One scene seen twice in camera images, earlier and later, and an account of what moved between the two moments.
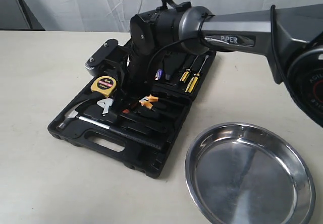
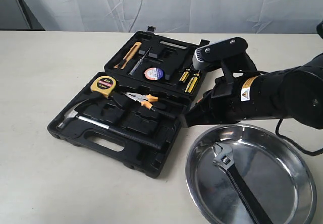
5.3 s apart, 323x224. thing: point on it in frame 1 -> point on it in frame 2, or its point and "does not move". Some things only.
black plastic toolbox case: [144, 135] does not move
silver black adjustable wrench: [106, 103] -> [224, 160]
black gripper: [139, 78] -> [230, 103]
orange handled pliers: [147, 100] does not move
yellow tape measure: [104, 85] does not move
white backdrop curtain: [109, 7] does not move
